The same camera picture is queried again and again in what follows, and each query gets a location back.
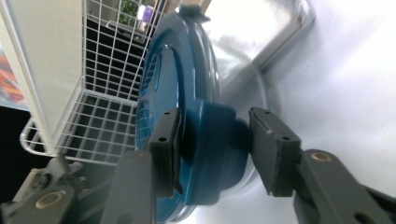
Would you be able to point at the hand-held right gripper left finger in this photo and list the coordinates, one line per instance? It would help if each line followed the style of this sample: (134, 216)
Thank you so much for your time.
(165, 155)

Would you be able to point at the colourful blurred panel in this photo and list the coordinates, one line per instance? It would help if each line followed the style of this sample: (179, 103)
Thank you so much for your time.
(9, 84)

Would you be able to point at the clear rectangular lidded container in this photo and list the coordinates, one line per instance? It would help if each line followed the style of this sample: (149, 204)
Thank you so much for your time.
(258, 25)

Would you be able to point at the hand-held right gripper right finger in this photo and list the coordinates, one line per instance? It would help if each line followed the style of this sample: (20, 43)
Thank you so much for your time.
(275, 155)

